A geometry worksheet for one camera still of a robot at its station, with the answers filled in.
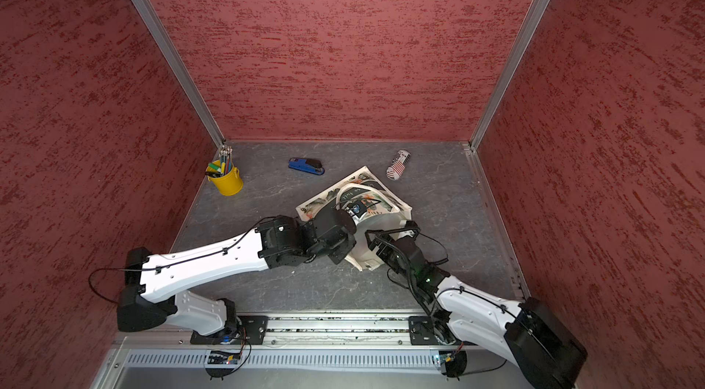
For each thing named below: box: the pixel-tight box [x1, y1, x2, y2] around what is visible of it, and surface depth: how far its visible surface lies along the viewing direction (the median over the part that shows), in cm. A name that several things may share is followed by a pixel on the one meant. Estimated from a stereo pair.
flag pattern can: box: [385, 149, 412, 181], surface depth 112 cm
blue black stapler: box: [287, 157, 326, 176], surface depth 112 cm
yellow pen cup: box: [204, 159, 245, 197], surface depth 101 cm
